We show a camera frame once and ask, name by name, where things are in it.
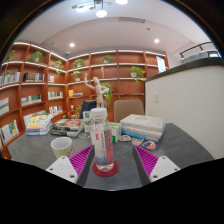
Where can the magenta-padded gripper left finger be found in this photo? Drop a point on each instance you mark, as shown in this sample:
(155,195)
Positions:
(63,166)

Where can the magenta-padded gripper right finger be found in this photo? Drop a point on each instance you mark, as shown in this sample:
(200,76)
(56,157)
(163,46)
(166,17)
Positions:
(163,166)

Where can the clear plastic water bottle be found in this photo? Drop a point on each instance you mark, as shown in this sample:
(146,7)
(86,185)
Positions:
(101,143)

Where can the yellow striped white cup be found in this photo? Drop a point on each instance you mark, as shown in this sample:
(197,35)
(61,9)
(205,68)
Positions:
(61,148)

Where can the flat dark magazine stack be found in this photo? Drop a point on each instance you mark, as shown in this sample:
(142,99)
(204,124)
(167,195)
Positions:
(66,126)

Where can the white book stack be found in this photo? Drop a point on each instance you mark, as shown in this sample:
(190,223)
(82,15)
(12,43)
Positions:
(141,126)

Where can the flat round red coaster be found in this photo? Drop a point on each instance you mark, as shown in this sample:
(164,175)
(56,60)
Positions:
(116,168)

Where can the tall green white carton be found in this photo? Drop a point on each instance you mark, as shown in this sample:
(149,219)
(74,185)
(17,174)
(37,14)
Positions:
(86,121)

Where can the colourful book stack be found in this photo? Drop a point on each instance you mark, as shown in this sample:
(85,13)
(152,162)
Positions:
(37,123)

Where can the dark chair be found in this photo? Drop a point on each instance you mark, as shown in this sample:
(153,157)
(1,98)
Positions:
(87,108)

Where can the tan padded chair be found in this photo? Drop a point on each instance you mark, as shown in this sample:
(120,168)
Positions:
(128,110)

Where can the recessed ceiling light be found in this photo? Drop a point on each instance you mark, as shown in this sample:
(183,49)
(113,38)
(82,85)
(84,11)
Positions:
(72,44)
(156,40)

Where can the dark metal railing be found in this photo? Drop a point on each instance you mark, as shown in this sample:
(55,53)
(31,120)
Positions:
(196,48)

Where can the ceiling air vent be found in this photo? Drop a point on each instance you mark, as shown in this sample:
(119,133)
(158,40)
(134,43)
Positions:
(131,19)

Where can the branched ceiling lamp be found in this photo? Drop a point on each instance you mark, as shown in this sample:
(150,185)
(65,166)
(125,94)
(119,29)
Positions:
(101,13)

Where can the white wall switch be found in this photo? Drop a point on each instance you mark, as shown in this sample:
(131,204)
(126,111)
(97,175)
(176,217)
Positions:
(156,98)

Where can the wooden wall shelf unit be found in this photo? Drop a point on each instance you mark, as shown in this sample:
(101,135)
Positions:
(33,86)

